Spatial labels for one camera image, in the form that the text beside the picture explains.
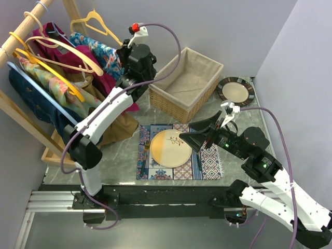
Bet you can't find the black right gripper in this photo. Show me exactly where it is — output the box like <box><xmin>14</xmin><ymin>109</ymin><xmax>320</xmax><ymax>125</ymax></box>
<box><xmin>178</xmin><ymin>110</ymin><xmax>248</xmax><ymax>159</ymax></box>

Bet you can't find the blue floral skirt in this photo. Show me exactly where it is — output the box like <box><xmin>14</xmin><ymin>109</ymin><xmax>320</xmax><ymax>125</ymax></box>
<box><xmin>70</xmin><ymin>32</ymin><xmax>124</xmax><ymax>81</ymax></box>

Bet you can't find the magenta pleated skirt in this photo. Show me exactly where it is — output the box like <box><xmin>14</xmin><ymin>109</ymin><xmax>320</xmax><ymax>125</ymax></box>
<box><xmin>31</xmin><ymin>22</ymin><xmax>141</xmax><ymax>113</ymax></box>

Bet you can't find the yellow plastic hanger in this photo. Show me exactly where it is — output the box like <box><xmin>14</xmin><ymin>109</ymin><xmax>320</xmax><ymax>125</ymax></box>
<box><xmin>70</xmin><ymin>10</ymin><xmax>122</xmax><ymax>46</ymax></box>

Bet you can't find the brown skirt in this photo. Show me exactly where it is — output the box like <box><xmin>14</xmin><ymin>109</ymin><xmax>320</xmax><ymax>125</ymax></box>
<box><xmin>50</xmin><ymin>64</ymin><xmax>139</xmax><ymax>146</ymax></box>

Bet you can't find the blue wire hanger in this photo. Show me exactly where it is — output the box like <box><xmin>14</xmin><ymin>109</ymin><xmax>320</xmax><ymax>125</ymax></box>
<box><xmin>35</xmin><ymin>1</ymin><xmax>75</xmax><ymax>47</ymax></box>

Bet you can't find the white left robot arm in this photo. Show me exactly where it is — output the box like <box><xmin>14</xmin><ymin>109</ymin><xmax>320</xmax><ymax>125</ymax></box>
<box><xmin>64</xmin><ymin>39</ymin><xmax>157</xmax><ymax>209</ymax></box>

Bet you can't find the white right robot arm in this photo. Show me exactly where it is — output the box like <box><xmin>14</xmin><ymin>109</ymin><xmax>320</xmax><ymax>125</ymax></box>
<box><xmin>179</xmin><ymin>112</ymin><xmax>331</xmax><ymax>248</ymax></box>

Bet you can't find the cream wooden hanger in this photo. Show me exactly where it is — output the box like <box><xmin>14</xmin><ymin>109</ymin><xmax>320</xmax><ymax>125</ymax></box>
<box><xmin>23</xmin><ymin>10</ymin><xmax>104</xmax><ymax>76</ymax></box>

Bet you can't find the pastel floral skirt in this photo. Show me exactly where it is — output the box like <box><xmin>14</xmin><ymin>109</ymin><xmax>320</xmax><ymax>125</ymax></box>
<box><xmin>19</xmin><ymin>57</ymin><xmax>105</xmax><ymax>119</ymax></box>

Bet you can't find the dark denim skirt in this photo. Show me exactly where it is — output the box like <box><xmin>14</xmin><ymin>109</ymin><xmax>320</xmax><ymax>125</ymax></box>
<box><xmin>8</xmin><ymin>68</ymin><xmax>82</xmax><ymax>136</ymax></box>

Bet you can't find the orange plastic hanger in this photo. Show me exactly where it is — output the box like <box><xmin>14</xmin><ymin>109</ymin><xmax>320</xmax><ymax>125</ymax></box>
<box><xmin>9</xmin><ymin>32</ymin><xmax>85</xmax><ymax>102</ymax></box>

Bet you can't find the light blue wide hanger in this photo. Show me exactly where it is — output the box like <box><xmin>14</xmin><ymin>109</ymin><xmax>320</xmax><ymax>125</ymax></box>
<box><xmin>7</xmin><ymin>62</ymin><xmax>78</xmax><ymax>125</ymax></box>

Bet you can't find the yellow cream dinner plate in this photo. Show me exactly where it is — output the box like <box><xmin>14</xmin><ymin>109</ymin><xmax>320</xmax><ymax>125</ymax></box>
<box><xmin>150</xmin><ymin>129</ymin><xmax>192</xmax><ymax>168</ymax></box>

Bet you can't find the patterned placemat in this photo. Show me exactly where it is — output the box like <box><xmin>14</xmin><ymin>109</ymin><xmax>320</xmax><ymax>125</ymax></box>
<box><xmin>136</xmin><ymin>123</ymin><xmax>223</xmax><ymax>180</ymax></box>

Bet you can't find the wicker basket with liner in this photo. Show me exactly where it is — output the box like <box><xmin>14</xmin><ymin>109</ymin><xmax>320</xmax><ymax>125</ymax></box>
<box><xmin>149</xmin><ymin>47</ymin><xmax>224</xmax><ymax>123</ymax></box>

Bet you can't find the striped rim dark plate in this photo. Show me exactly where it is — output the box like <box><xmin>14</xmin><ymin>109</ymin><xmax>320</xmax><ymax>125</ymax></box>
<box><xmin>216</xmin><ymin>77</ymin><xmax>255</xmax><ymax>106</ymax></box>

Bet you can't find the wooden clothes rack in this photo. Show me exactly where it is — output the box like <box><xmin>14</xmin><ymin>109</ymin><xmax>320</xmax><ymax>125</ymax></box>
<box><xmin>0</xmin><ymin>0</ymin><xmax>104</xmax><ymax>167</ymax></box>

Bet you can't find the gold knife green handle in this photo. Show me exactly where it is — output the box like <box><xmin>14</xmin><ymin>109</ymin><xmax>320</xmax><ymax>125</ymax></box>
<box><xmin>196</xmin><ymin>153</ymin><xmax>202</xmax><ymax>171</ymax></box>

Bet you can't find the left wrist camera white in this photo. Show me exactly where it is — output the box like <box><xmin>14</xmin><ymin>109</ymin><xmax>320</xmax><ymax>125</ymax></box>
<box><xmin>128</xmin><ymin>23</ymin><xmax>148</xmax><ymax>47</ymax></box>

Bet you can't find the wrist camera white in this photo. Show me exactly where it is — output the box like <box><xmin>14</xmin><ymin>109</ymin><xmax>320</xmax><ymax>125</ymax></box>
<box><xmin>128</xmin><ymin>23</ymin><xmax>148</xmax><ymax>47</ymax></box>
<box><xmin>220</xmin><ymin>101</ymin><xmax>240</xmax><ymax>127</ymax></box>

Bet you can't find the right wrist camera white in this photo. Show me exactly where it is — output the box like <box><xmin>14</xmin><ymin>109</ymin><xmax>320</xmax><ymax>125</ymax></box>
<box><xmin>220</xmin><ymin>101</ymin><xmax>240</xmax><ymax>127</ymax></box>

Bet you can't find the gold fork green handle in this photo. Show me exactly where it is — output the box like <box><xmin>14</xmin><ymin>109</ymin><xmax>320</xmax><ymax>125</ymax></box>
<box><xmin>140</xmin><ymin>141</ymin><xmax>150</xmax><ymax>177</ymax></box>

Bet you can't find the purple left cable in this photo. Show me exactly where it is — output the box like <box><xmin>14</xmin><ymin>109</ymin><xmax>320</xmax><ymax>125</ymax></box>
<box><xmin>61</xmin><ymin>23</ymin><xmax>182</xmax><ymax>230</ymax></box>

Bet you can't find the purple cable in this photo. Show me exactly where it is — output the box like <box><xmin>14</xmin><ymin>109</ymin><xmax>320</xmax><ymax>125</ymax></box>
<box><xmin>238</xmin><ymin>106</ymin><xmax>299</xmax><ymax>249</ymax></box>
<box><xmin>61</xmin><ymin>23</ymin><xmax>182</xmax><ymax>230</ymax></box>

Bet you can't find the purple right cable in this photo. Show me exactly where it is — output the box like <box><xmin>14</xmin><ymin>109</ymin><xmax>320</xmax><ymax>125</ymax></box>
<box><xmin>238</xmin><ymin>106</ymin><xmax>299</xmax><ymax>249</ymax></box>

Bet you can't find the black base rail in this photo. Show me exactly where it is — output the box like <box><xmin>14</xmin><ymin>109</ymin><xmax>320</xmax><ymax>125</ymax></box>
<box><xmin>38</xmin><ymin>183</ymin><xmax>260</xmax><ymax>224</ymax></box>

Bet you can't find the aluminium frame rail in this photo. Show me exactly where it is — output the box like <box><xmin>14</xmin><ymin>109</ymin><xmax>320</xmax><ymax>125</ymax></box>
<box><xmin>14</xmin><ymin>190</ymin><xmax>86</xmax><ymax>249</ymax></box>

